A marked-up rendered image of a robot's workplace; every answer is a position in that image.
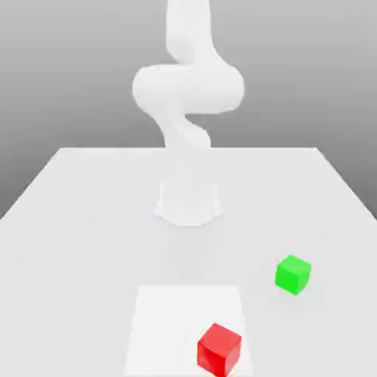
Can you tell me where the small green cube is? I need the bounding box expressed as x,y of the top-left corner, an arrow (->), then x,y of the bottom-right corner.
274,254 -> 312,296

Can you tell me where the small red cube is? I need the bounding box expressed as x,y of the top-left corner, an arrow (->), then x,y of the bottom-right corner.
196,322 -> 243,377

